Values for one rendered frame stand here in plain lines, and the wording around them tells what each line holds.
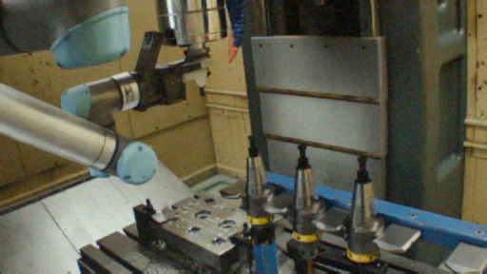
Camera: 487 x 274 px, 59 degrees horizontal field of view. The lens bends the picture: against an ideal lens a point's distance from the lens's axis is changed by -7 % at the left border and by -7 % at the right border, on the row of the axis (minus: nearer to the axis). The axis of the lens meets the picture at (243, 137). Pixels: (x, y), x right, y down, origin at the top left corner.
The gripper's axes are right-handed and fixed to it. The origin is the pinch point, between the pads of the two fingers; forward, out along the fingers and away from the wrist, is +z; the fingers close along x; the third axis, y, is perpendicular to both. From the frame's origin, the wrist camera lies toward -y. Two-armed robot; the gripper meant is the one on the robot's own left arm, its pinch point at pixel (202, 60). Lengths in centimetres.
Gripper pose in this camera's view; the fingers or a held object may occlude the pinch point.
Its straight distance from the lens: 111.3
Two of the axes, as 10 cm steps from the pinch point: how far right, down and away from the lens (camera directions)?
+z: 7.0, -3.0, 6.4
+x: 7.0, 1.4, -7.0
